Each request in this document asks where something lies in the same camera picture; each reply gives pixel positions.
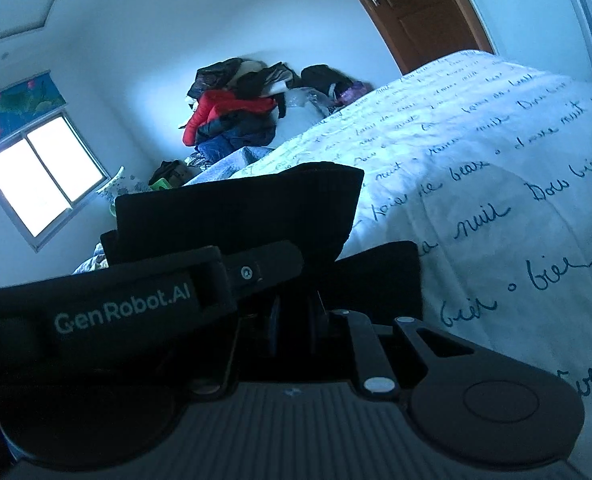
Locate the floral window blind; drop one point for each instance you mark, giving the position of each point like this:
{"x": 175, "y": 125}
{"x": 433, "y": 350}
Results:
{"x": 25, "y": 102}

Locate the black pants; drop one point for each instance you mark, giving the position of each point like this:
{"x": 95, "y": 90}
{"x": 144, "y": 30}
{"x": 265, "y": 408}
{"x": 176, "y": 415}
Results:
{"x": 312, "y": 206}

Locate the white bedsheet with blue script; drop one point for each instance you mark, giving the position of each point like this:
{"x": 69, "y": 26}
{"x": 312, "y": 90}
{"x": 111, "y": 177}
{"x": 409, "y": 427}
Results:
{"x": 486, "y": 166}

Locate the brown wooden door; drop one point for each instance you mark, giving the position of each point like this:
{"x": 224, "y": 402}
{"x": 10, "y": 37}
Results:
{"x": 417, "y": 32}

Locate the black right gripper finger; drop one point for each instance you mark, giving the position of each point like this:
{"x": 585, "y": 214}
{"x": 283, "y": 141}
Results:
{"x": 405, "y": 393}

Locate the pile of clothes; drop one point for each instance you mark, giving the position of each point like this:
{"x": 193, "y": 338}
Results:
{"x": 242, "y": 102}

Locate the floral pillow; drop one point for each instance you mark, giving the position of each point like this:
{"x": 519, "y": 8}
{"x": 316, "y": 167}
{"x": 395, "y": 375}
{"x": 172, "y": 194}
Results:
{"x": 122, "y": 183}

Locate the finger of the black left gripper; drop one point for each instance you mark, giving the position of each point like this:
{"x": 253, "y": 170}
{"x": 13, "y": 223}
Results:
{"x": 264, "y": 266}

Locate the bright window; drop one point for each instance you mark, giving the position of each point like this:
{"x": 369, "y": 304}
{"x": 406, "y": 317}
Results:
{"x": 48, "y": 173}

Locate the light blue quilted mattress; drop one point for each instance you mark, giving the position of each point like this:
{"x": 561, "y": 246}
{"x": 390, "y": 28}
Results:
{"x": 230, "y": 164}

